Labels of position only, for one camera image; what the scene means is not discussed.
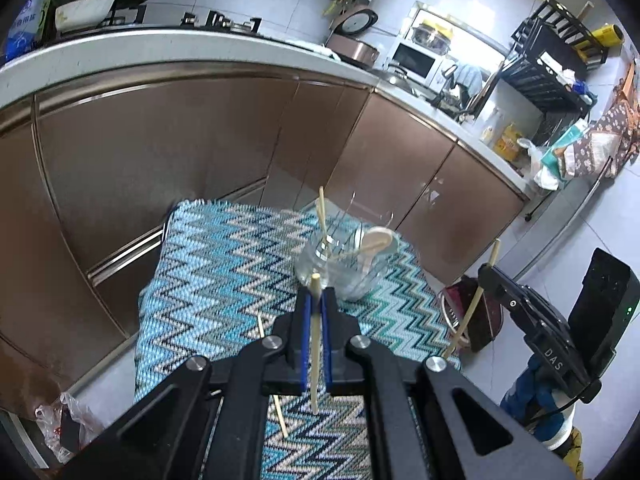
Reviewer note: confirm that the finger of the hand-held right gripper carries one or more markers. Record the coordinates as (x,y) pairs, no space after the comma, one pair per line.
(497,285)

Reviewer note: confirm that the floral brown apron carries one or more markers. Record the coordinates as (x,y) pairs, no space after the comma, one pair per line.
(610,130)

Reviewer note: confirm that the steel mixing bowl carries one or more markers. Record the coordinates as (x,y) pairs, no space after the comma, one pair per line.
(427,40)

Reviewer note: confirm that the dark red box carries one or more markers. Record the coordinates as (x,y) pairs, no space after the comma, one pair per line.
(487,320)

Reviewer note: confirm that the white bowl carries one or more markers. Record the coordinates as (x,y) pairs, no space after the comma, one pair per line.
(82,10)

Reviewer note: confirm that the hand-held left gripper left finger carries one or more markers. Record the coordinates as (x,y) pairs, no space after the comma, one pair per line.
(305,350)

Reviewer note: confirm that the white spray bottle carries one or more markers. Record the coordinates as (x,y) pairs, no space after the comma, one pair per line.
(490,132)

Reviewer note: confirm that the yellow basin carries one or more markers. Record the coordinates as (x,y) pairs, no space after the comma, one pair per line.
(440,27)

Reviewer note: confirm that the crumpled clear plastic bag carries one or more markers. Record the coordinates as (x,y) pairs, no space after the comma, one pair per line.
(70,425)

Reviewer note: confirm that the white plastic bag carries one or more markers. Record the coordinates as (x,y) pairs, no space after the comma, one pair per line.
(542,170)

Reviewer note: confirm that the copper rice cooker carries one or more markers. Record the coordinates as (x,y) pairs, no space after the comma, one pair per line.
(350,50)

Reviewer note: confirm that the black frying pan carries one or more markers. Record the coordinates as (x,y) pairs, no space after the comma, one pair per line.
(450,102)

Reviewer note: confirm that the white cloth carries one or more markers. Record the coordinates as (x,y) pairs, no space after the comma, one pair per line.
(312,47)

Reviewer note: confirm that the white rag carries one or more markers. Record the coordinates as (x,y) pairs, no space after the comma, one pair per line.
(569,76)

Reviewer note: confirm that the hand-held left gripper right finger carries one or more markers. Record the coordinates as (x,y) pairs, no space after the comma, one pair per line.
(326,350)

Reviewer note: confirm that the steel wok lid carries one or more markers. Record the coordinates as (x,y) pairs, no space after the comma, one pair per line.
(397,77)

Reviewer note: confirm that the grey-blue towel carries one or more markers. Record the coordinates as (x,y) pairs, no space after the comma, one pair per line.
(470,77)

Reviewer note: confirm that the white microwave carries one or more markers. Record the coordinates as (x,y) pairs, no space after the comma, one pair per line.
(415,62)

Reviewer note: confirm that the cream spoon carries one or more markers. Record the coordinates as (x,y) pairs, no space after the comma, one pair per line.
(377,239)

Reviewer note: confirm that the pale wooden chopstick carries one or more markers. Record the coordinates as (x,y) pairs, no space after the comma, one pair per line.
(280,415)
(315,340)
(465,320)
(323,215)

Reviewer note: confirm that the yellow roll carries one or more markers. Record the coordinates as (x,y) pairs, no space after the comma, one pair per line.
(607,34)

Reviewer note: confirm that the black gas stove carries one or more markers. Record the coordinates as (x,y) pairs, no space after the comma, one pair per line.
(220,22)

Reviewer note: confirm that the black metal shelf rack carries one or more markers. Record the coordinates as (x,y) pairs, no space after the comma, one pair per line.
(540,85)

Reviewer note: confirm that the person's right forearm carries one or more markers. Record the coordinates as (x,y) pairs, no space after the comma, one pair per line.
(530,395)

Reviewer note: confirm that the wooden stick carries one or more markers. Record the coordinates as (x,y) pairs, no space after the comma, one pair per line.
(585,10)

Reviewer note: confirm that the blue salt bag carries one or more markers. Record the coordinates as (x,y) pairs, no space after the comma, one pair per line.
(25,25)

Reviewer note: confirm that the copper lower cabinets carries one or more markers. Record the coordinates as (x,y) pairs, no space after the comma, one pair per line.
(150,135)

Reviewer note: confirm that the zigzag woven mat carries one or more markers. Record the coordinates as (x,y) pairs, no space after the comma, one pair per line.
(210,285)

